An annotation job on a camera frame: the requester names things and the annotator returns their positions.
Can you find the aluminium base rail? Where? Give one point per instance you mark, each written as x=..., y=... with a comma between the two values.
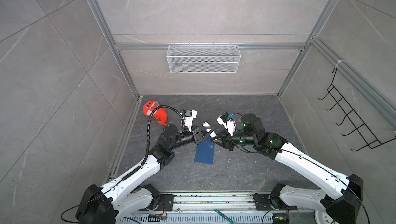
x=198, y=208

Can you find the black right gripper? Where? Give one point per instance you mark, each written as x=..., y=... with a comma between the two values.
x=227, y=139

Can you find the white analog clock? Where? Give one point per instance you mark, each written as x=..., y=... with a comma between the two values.
x=322, y=218

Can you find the white glue stick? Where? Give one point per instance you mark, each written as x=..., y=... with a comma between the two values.
x=209, y=130

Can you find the blue envelope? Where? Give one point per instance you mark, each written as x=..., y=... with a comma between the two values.
x=205, y=152

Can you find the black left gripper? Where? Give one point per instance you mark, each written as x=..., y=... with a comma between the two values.
x=196, y=134

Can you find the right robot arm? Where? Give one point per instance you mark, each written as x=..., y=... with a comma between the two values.
x=337, y=195

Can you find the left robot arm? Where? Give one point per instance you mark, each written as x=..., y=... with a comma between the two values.
x=125, y=195

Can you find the white wire basket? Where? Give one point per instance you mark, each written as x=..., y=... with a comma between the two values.
x=203, y=59

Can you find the black wire hook rack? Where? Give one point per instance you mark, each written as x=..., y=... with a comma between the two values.
x=353, y=117

